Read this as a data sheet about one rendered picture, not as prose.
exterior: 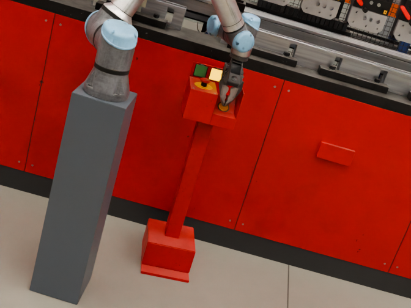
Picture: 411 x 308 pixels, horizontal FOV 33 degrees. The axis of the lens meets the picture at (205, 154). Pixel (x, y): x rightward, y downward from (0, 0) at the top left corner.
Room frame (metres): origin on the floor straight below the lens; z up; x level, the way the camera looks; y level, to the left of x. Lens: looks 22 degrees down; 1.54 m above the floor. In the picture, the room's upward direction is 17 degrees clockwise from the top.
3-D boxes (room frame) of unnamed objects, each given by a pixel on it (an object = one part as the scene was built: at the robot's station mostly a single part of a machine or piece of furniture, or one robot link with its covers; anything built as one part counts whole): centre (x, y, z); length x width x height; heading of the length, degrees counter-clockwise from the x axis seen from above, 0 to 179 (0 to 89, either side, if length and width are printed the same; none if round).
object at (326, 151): (2.77, -0.53, 0.58); 0.15 x 0.02 x 0.07; 93
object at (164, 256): (2.50, 0.03, 0.06); 0.25 x 0.20 x 0.12; 10
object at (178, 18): (2.88, 0.45, 0.92); 0.39 x 0.06 x 0.10; 93
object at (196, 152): (2.53, 0.04, 0.39); 0.06 x 0.06 x 0.54; 10
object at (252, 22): (2.52, -0.01, 1.03); 0.09 x 0.08 x 0.11; 121
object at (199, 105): (2.53, 0.04, 0.75); 0.20 x 0.16 x 0.18; 100
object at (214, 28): (2.45, 0.06, 1.03); 0.11 x 0.11 x 0.08; 31
